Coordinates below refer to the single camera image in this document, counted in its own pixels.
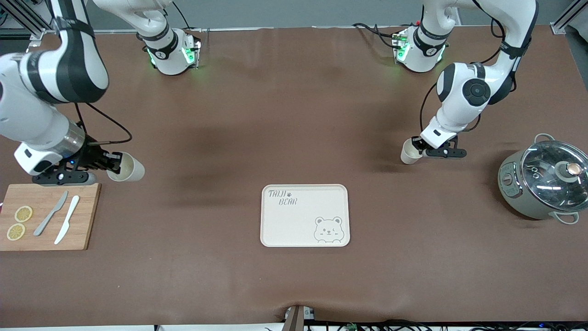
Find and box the grey electric cooking pot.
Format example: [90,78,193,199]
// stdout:
[498,133,588,226]

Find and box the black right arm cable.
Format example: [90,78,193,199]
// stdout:
[73,102,133,146]

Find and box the glass pot lid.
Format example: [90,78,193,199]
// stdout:
[521,140,588,213]

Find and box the aluminium frame profile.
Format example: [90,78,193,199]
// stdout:
[0,0,53,46]
[550,0,588,35]

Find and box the brown table cover mat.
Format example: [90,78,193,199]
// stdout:
[0,25,588,328]

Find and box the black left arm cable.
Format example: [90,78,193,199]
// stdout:
[420,0,533,138]

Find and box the grey plastic knife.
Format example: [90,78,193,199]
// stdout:
[33,191,69,237]

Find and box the black base power cable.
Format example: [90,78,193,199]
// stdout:
[172,0,193,30]
[353,22,400,49]

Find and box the white plastic knife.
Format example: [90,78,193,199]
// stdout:
[54,195,80,245]

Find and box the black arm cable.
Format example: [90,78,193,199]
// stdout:
[420,0,533,138]
[73,102,133,146]

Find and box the white IKEA cup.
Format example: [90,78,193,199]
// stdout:
[107,152,146,183]
[401,139,423,165]

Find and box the cream bear print tray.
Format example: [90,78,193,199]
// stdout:
[260,184,351,248]

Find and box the wooden cutting board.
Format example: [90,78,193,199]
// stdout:
[0,183,102,251]

